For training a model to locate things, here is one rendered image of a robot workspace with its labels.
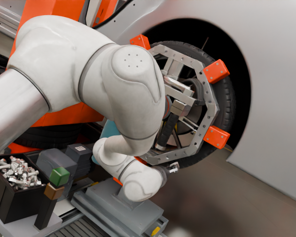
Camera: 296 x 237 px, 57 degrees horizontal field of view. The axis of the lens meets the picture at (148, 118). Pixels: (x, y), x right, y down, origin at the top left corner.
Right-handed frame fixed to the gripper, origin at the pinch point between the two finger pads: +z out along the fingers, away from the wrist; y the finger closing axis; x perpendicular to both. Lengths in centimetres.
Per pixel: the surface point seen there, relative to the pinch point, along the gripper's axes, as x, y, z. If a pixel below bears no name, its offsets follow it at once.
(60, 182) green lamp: 10, -10, -60
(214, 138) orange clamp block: 7.5, 22.1, -0.4
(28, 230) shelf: -1, -25, -63
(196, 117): 20.0, 10.2, 25.3
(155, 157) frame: 6.3, -8.2, -0.6
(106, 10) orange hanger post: 231, -133, 237
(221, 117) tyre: 15.4, 26.2, 7.9
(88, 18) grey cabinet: 298, -230, 337
